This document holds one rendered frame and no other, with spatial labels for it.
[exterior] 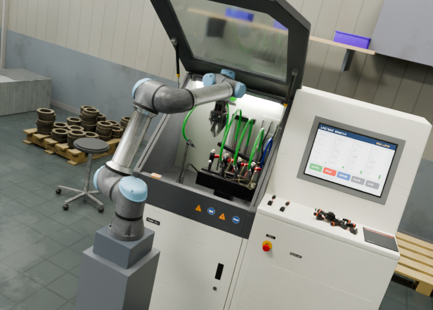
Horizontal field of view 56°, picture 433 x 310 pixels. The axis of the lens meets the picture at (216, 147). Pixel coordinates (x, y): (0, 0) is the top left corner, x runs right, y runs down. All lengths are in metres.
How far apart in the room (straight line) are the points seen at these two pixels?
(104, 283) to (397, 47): 3.37
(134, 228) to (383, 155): 1.30
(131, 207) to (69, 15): 4.88
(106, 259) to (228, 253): 0.71
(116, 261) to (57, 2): 5.13
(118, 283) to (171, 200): 0.62
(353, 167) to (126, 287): 1.27
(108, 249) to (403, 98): 3.54
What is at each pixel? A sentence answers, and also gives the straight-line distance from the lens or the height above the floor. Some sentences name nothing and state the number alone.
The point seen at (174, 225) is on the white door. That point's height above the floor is 0.72.
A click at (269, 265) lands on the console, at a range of 2.20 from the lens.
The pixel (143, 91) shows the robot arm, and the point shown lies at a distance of 1.73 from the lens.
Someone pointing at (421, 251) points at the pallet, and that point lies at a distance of 4.51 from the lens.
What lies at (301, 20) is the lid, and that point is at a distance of 1.73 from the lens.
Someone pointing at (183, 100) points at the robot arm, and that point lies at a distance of 1.67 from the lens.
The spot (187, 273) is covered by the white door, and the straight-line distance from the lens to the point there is 2.37.
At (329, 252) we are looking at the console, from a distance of 2.12.
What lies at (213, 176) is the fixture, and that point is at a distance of 2.31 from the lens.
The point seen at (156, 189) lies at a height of 0.89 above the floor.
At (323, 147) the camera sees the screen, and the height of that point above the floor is 1.30.
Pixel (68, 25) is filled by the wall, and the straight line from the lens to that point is 6.34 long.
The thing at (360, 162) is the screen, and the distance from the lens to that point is 2.25.
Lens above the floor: 1.85
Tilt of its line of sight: 18 degrees down
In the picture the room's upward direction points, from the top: 13 degrees clockwise
